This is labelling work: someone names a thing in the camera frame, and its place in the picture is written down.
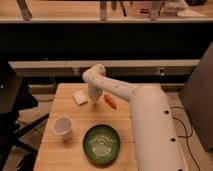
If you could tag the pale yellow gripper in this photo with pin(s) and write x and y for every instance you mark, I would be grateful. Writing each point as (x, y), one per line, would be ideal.
(94, 94)

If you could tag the orange red pepper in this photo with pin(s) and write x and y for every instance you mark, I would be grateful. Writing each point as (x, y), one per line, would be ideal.
(109, 100)

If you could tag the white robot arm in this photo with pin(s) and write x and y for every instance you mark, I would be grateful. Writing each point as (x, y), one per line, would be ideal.
(156, 141)

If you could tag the white folded sponge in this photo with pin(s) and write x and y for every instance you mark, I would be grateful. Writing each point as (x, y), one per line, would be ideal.
(80, 97)

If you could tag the clear plastic cup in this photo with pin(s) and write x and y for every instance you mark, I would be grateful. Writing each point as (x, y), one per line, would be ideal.
(63, 128)

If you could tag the green round plate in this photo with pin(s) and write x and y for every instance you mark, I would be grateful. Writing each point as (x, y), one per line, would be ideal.
(101, 144)

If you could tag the black office chair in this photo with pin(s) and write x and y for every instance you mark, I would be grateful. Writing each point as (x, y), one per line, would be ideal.
(14, 96)

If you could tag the grey cabinet at right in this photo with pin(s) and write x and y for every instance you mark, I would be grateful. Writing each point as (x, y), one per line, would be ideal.
(197, 99)

